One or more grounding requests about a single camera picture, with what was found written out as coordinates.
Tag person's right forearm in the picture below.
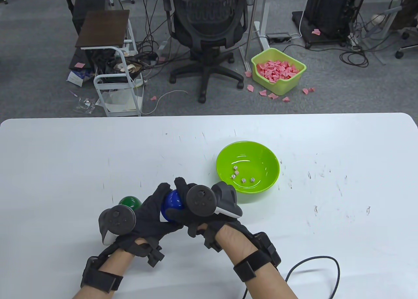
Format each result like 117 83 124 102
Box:
216 228 299 299

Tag black wrist camera strap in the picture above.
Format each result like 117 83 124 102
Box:
81 256 123 293
233 232 281 282

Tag person's right hand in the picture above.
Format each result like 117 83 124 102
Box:
174 177 253 251

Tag brown top side table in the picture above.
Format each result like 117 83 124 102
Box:
75 10 137 56

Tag blue white cardboard box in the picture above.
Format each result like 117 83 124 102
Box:
67 69 95 86

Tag green plastic bowl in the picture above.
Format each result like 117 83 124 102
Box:
216 141 281 203

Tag person's left hand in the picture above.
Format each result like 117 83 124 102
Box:
115 182 184 267

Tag dark brown side table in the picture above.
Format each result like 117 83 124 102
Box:
60 0 108 35

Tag black computer tower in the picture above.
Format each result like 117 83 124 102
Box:
304 0 351 40

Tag black mesh office chair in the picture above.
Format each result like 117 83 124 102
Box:
162 0 253 103

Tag white metal cart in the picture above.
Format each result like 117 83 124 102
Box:
94 47 144 117

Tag white floor cable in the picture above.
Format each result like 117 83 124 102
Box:
142 90 189 115

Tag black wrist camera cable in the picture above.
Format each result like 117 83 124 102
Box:
242 255 341 299

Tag white paper sheet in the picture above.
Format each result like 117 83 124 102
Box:
106 91 137 112

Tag grey office chair base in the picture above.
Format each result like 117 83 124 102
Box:
387 5 418 59

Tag clear plastic bag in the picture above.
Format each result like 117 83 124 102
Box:
74 97 96 113

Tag coiled black cable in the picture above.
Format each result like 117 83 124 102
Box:
340 49 369 68

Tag lime green plastic bin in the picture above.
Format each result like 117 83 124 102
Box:
251 48 307 96

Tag pile of pink paper pieces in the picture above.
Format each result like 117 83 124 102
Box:
256 60 300 83

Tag blue dice cup cover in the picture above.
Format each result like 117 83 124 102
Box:
161 190 185 223

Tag black cable bundle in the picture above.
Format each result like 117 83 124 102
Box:
136 39 160 71

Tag green capsule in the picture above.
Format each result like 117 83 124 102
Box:
118 196 142 211

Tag grey power socket box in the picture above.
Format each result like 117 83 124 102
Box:
265 33 292 45

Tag white desk leg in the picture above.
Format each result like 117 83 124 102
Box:
239 0 270 71

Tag black grey hand controller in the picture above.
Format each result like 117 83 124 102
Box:
98 205 136 246
186 181 243 219

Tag black wheeled platform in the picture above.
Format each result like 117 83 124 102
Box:
292 11 351 49

